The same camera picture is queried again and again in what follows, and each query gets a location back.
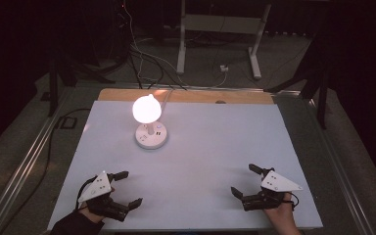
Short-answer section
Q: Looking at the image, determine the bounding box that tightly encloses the black square floor frame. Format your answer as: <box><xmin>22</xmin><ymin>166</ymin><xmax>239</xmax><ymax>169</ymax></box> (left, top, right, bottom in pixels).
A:
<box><xmin>59</xmin><ymin>116</ymin><xmax>78</xmax><ymax>129</ymax></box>

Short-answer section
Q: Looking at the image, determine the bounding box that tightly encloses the white floor cable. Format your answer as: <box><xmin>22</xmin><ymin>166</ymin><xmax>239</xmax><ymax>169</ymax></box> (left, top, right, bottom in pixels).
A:
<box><xmin>120</xmin><ymin>0</ymin><xmax>190</xmax><ymax>88</ymax></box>

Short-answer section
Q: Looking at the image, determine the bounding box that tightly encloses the person's right hand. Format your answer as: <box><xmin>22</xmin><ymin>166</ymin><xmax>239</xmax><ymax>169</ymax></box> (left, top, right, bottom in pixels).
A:
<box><xmin>262</xmin><ymin>191</ymin><xmax>296</xmax><ymax>227</ymax></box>

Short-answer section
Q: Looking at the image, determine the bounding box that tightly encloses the aluminium floor rail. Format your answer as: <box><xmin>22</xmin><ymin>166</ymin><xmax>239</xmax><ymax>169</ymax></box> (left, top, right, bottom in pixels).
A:
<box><xmin>0</xmin><ymin>86</ymin><xmax>76</xmax><ymax>235</ymax></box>
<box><xmin>305</xmin><ymin>96</ymin><xmax>376</xmax><ymax>235</ymax></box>

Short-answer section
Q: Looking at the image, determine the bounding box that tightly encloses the person's left hand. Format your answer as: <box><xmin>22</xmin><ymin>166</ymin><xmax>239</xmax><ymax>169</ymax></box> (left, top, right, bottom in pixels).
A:
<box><xmin>77</xmin><ymin>186</ymin><xmax>116</xmax><ymax>225</ymax></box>

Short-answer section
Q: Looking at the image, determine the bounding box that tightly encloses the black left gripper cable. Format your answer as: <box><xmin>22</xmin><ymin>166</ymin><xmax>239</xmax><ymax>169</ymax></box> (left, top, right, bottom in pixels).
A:
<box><xmin>74</xmin><ymin>176</ymin><xmax>96</xmax><ymax>210</ymax></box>

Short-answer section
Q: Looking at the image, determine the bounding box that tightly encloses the black floor cable bundle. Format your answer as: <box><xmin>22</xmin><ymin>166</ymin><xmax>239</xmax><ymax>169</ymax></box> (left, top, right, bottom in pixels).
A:
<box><xmin>117</xmin><ymin>6</ymin><xmax>188</xmax><ymax>91</ymax></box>

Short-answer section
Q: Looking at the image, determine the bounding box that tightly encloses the black metal stand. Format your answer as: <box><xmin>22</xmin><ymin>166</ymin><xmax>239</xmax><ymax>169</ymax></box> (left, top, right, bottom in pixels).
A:
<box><xmin>263</xmin><ymin>38</ymin><xmax>332</xmax><ymax>130</ymax></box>
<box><xmin>46</xmin><ymin>48</ymin><xmax>117</xmax><ymax>118</ymax></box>

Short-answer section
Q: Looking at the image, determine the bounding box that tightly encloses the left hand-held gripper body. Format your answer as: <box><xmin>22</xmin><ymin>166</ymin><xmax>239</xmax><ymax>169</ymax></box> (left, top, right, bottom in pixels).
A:
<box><xmin>77</xmin><ymin>170</ymin><xmax>128</xmax><ymax>223</ymax></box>

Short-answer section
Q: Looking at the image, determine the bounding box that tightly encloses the white metal stand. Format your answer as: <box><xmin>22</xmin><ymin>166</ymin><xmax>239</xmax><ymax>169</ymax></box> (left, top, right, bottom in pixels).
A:
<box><xmin>175</xmin><ymin>0</ymin><xmax>272</xmax><ymax>80</ymax></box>

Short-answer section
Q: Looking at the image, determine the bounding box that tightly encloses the white lamp cable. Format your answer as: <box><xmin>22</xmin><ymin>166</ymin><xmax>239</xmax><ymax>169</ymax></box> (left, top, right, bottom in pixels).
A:
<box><xmin>161</xmin><ymin>70</ymin><xmax>229</xmax><ymax>111</ymax></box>

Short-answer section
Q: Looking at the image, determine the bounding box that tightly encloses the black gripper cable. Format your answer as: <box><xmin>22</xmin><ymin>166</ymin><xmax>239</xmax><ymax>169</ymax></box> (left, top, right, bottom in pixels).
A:
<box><xmin>288</xmin><ymin>192</ymin><xmax>300</xmax><ymax>212</ymax></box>
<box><xmin>74</xmin><ymin>176</ymin><xmax>96</xmax><ymax>210</ymax></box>

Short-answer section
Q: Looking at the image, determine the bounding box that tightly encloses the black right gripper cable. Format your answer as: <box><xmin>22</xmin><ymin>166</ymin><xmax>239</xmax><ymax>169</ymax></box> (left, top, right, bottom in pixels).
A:
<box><xmin>288</xmin><ymin>192</ymin><xmax>300</xmax><ymax>212</ymax></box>

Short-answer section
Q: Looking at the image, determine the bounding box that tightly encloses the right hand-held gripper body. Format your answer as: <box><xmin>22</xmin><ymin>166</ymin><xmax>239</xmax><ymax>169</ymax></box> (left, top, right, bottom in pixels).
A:
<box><xmin>241</xmin><ymin>169</ymin><xmax>304</xmax><ymax>212</ymax></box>

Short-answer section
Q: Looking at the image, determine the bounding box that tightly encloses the white table cover sheet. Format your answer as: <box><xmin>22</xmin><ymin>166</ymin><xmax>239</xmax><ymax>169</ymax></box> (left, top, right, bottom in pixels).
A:
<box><xmin>46</xmin><ymin>100</ymin><xmax>324</xmax><ymax>231</ymax></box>

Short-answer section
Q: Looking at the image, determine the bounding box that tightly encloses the white globe desk lamp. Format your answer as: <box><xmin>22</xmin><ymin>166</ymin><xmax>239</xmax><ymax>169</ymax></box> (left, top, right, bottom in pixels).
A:
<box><xmin>131</xmin><ymin>93</ymin><xmax>169</xmax><ymax>151</ymax></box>

